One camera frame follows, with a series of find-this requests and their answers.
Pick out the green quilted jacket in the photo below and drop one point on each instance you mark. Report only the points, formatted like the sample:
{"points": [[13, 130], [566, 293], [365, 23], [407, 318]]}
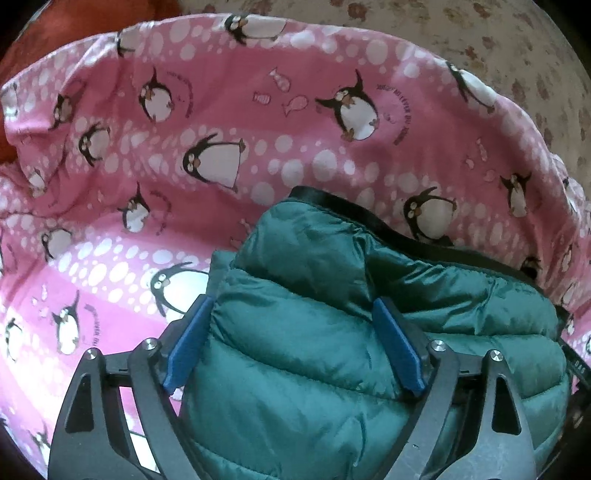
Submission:
{"points": [[300, 346]]}

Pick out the pink penguin print blanket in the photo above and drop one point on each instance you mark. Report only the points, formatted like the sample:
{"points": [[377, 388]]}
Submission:
{"points": [[277, 115]]}

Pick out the red knitted cloth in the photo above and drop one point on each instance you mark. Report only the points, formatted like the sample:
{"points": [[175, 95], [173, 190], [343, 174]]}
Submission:
{"points": [[46, 41]]}

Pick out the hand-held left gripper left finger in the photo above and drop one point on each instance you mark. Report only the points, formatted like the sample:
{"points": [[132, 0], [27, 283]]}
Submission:
{"points": [[189, 344]]}

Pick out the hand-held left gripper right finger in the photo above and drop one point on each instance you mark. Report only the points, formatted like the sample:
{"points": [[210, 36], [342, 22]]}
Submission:
{"points": [[399, 346]]}

